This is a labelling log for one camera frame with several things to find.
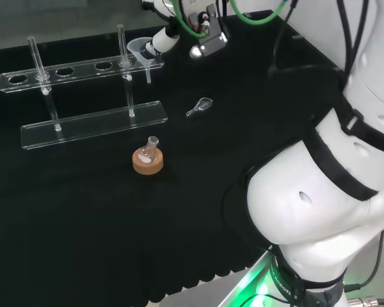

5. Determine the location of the black bench cloth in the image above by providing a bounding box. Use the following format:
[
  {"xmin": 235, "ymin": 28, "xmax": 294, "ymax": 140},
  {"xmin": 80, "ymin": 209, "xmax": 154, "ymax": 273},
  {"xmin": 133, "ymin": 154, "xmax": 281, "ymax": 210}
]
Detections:
[{"xmin": 0, "ymin": 9, "xmax": 346, "ymax": 304}]

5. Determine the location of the glass round-bottom flask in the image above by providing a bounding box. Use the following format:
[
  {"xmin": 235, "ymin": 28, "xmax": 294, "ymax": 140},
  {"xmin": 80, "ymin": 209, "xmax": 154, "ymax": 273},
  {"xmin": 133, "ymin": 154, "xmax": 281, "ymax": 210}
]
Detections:
[{"xmin": 138, "ymin": 136, "xmax": 160, "ymax": 163}]

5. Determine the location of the black cable with plug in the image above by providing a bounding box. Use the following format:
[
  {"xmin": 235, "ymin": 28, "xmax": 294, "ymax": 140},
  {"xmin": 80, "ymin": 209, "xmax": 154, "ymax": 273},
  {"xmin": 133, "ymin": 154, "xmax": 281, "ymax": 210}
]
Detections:
[{"xmin": 268, "ymin": 0, "xmax": 300, "ymax": 76}]

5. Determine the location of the clear plastic funnel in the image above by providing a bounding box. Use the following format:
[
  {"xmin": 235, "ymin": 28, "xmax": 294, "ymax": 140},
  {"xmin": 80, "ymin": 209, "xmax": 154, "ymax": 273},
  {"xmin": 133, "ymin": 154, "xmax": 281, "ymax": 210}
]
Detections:
[{"xmin": 126, "ymin": 37, "xmax": 155, "ymax": 84}]

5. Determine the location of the cork ring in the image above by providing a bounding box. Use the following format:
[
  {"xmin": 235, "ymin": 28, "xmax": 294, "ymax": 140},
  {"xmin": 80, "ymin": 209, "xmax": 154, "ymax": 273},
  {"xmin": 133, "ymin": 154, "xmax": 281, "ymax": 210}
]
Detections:
[{"xmin": 132, "ymin": 146, "xmax": 164, "ymax": 176}]

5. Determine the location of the green cable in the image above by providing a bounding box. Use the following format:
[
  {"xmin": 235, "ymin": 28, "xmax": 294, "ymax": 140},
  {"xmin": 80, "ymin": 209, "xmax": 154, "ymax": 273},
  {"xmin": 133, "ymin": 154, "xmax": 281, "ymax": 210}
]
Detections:
[
  {"xmin": 175, "ymin": 0, "xmax": 211, "ymax": 38},
  {"xmin": 229, "ymin": 0, "xmax": 289, "ymax": 27}
]

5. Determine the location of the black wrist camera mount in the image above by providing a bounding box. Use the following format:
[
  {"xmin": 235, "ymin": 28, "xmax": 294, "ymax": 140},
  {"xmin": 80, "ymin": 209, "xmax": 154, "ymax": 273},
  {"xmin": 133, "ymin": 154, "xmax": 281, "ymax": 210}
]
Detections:
[{"xmin": 188, "ymin": 3, "xmax": 230, "ymax": 60}]

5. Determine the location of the small glass weighing funnel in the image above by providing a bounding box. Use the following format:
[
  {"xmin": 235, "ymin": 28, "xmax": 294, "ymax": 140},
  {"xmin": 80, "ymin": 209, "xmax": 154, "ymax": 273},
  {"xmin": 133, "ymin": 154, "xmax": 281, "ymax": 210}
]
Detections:
[{"xmin": 186, "ymin": 97, "xmax": 213, "ymax": 118}]

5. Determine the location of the clear acrylic funnel stand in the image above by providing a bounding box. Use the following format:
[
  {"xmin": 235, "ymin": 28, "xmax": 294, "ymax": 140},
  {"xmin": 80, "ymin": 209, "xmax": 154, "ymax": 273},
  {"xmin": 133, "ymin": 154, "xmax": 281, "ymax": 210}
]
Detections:
[{"xmin": 0, "ymin": 24, "xmax": 169, "ymax": 151}]

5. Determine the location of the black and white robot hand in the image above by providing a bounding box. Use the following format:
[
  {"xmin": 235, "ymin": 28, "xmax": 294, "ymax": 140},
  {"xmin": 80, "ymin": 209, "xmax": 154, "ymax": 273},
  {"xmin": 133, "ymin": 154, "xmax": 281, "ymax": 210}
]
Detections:
[{"xmin": 140, "ymin": 0, "xmax": 180, "ymax": 60}]

